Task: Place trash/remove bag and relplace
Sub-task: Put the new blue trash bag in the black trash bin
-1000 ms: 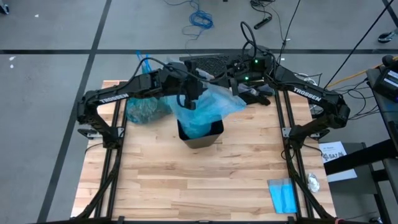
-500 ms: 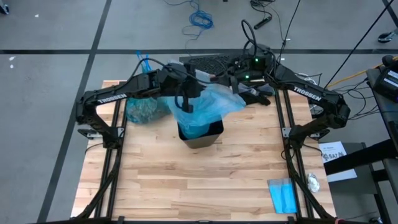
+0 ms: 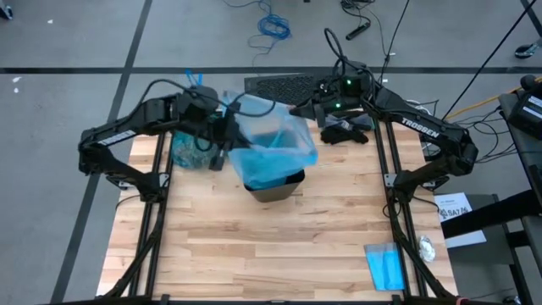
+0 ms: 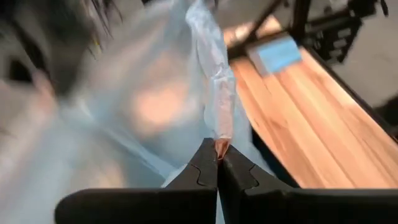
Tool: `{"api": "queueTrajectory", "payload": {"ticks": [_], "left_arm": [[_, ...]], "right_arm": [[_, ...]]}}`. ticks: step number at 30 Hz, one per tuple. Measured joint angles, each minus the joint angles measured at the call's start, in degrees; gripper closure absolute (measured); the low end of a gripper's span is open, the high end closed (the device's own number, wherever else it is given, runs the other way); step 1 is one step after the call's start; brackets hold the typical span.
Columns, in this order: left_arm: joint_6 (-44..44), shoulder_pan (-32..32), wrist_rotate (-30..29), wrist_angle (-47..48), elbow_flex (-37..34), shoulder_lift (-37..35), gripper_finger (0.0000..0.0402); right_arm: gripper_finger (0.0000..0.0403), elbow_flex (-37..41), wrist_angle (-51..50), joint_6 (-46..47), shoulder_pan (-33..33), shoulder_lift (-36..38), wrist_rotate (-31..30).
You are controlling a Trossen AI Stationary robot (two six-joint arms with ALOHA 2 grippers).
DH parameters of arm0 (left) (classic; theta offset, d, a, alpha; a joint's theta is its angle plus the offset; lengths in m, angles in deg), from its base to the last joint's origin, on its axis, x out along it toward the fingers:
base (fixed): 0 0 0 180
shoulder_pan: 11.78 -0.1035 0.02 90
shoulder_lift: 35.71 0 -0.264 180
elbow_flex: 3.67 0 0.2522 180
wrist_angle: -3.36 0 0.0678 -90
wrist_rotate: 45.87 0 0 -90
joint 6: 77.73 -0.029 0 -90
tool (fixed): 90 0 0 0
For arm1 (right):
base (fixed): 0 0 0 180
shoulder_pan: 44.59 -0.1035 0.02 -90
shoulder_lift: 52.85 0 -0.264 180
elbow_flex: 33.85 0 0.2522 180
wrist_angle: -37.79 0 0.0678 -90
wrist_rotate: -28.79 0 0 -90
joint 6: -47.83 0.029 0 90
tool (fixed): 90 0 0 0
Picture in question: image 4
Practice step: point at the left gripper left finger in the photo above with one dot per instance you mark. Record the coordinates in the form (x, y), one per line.
(186, 205)

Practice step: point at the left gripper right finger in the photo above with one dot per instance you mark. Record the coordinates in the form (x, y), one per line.
(264, 205)

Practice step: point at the light blue trash bag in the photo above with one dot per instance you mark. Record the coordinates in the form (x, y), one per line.
(214, 62)

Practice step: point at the packaged folded blue bags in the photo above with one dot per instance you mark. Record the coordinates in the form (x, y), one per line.
(280, 54)

